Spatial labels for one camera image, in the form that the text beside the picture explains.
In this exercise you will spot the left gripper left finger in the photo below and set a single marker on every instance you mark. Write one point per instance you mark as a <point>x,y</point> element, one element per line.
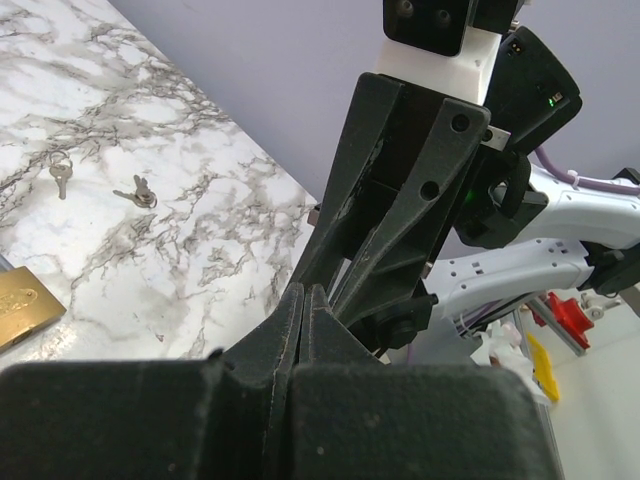
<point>222,417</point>

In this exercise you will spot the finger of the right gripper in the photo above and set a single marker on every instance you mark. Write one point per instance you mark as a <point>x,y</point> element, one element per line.
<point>373,103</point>
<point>389,264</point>

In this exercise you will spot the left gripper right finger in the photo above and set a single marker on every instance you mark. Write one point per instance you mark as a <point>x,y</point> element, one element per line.
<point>345,415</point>

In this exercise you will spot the large brass padlock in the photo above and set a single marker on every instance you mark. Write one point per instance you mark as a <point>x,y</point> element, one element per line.
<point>27,306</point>

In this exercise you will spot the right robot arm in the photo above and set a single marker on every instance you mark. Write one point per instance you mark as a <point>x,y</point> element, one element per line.
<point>569,231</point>

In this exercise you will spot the red clamp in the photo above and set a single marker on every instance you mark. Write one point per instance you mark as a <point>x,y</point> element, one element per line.
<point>571,319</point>

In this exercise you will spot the yellow object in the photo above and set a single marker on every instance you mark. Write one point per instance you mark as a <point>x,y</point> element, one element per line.
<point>543,372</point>

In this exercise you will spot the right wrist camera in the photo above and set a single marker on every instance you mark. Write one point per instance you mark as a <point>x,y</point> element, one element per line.
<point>440,35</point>

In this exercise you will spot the aluminium profile rail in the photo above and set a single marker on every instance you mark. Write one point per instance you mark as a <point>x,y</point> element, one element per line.
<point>538,306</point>

